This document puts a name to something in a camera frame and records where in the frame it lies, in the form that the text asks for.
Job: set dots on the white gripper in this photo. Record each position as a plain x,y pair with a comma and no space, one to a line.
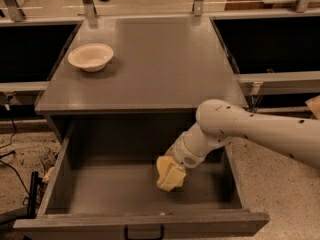
182,154

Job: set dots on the yellow sponge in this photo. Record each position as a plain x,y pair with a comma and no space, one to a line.
166,170

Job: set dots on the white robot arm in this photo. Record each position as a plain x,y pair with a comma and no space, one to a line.
217,122

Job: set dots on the open grey top drawer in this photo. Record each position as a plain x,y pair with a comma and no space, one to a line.
97,190

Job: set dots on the grey drawer cabinet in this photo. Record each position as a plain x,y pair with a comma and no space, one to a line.
162,69

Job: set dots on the white paper bowl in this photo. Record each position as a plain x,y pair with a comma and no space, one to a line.
91,57

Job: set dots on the black drawer handle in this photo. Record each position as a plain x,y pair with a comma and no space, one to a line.
143,233

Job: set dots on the metal post centre left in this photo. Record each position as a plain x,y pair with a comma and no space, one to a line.
89,8

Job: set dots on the metal post far left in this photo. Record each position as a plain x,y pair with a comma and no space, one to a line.
15,12

